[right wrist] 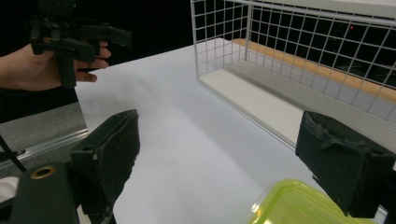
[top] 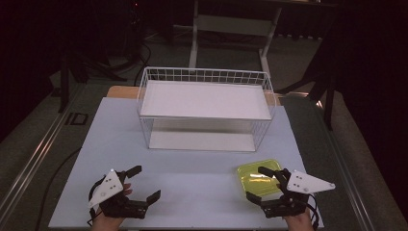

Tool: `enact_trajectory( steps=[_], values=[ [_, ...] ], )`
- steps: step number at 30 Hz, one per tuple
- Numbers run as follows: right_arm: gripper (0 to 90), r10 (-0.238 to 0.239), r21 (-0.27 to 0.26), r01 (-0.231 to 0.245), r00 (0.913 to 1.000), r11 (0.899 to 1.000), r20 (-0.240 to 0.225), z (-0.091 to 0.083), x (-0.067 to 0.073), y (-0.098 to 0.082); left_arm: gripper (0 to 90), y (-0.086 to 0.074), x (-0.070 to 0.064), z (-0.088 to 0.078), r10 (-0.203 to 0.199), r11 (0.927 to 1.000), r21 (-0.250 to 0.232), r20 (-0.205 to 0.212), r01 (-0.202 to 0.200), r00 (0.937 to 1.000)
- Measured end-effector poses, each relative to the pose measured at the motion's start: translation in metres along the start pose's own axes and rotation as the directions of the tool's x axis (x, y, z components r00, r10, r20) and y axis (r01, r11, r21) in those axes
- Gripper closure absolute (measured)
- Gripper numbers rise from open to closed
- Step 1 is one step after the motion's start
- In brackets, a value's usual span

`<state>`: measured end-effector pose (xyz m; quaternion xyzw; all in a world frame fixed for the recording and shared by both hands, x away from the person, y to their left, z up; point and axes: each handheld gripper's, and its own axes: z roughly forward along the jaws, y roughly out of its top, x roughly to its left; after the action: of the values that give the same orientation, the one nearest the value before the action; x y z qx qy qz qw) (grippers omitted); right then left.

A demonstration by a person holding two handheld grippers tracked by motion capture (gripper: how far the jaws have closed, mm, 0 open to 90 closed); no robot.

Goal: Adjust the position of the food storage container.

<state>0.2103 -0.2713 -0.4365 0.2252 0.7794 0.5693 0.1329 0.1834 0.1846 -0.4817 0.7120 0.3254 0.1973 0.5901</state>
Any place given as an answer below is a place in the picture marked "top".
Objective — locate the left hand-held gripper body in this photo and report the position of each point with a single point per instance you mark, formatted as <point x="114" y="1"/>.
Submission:
<point x="107" y="190"/>

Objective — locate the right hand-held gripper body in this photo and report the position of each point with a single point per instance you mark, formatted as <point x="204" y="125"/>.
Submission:
<point x="304" y="185"/>

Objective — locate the yellow-green square plate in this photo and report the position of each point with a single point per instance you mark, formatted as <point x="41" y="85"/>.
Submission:
<point x="256" y="183"/>

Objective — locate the person's left hand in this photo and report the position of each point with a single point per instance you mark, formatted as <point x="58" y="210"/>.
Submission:
<point x="107" y="224"/>

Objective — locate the person's right hand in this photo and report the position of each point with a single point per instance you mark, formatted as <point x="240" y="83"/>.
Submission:
<point x="300" y="224"/>

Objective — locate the pale table cover sheet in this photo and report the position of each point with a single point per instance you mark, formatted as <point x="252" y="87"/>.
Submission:
<point x="192" y="179"/>

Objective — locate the black floor socket plate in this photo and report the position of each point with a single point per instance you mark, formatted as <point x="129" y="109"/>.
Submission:
<point x="78" y="119"/>

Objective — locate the black stand legs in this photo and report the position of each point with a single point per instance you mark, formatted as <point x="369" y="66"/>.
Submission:
<point x="328" y="106"/>
<point x="63" y="89"/>

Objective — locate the metal floor rail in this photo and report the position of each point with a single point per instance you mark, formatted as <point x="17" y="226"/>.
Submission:
<point x="344" y="173"/>
<point x="32" y="163"/>

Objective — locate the white metal desk frame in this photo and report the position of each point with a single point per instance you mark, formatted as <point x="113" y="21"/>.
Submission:
<point x="231" y="25"/>

